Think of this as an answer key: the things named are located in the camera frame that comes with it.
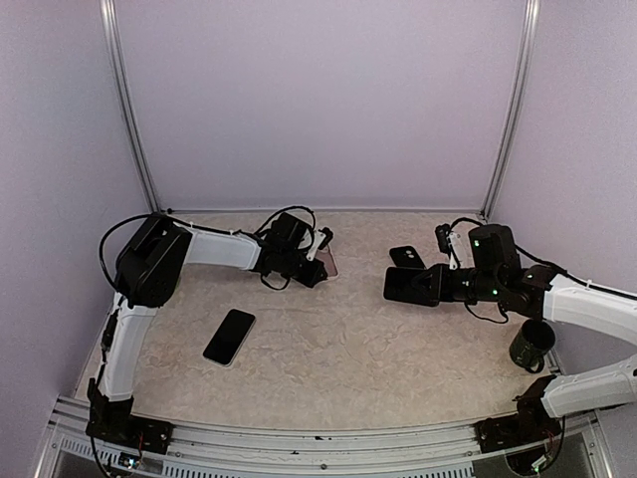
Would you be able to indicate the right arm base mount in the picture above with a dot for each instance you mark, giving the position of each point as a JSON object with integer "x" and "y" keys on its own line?
{"x": 529, "y": 424}

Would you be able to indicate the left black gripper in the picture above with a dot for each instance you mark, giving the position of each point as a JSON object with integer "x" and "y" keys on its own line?
{"x": 314, "y": 277}

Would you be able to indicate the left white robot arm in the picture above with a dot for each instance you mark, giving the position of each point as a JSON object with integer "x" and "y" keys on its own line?
{"x": 147, "y": 272}

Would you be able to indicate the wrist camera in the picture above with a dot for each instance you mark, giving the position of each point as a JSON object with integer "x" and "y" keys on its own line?
{"x": 315, "y": 241}
{"x": 449, "y": 243}

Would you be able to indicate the face-up phone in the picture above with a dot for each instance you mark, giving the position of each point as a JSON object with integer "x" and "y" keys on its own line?
{"x": 229, "y": 337}

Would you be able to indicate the purple phone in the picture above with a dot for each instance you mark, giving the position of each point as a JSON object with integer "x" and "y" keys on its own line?
{"x": 397, "y": 286}

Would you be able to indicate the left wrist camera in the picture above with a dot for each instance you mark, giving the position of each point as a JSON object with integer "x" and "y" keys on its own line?
{"x": 315, "y": 241}

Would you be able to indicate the aluminium frame post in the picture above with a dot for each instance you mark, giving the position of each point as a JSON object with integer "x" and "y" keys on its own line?
{"x": 117, "y": 64}
{"x": 514, "y": 110}

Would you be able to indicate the front aluminium rail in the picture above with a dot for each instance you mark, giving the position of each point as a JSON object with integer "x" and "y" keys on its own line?
{"x": 196, "y": 447}

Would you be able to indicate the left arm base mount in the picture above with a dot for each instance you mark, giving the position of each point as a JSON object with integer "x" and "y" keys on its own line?
{"x": 112, "y": 421}

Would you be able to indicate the black phone case right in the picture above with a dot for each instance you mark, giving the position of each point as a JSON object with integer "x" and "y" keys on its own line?
{"x": 406, "y": 257}

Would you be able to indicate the pink phone case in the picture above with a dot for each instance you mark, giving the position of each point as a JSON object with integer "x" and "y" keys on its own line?
{"x": 326, "y": 256}

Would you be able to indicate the right aluminium frame post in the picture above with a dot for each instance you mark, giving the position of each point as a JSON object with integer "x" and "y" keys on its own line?
{"x": 514, "y": 110}

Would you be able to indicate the dark green mug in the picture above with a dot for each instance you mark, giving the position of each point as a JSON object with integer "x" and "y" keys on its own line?
{"x": 531, "y": 344}

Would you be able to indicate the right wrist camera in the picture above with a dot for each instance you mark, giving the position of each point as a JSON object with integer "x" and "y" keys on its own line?
{"x": 449, "y": 243}

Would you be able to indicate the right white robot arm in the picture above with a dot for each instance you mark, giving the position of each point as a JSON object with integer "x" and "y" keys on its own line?
{"x": 544, "y": 293}

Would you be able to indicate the left aluminium frame post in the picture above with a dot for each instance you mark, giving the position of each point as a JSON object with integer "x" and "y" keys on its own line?
{"x": 117, "y": 64}

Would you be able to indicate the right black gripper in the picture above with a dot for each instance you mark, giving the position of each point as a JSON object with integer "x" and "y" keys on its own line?
{"x": 440, "y": 272}

